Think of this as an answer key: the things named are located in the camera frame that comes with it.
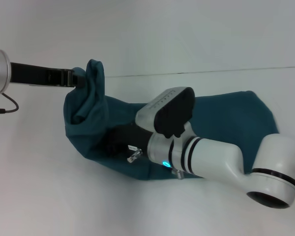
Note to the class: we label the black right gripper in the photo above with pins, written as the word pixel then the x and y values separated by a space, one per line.
pixel 130 140

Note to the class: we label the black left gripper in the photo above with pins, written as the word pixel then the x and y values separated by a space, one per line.
pixel 32 73

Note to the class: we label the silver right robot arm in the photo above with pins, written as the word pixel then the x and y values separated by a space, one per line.
pixel 211 152

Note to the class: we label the teal blue printed t-shirt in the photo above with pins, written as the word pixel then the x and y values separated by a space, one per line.
pixel 223 115

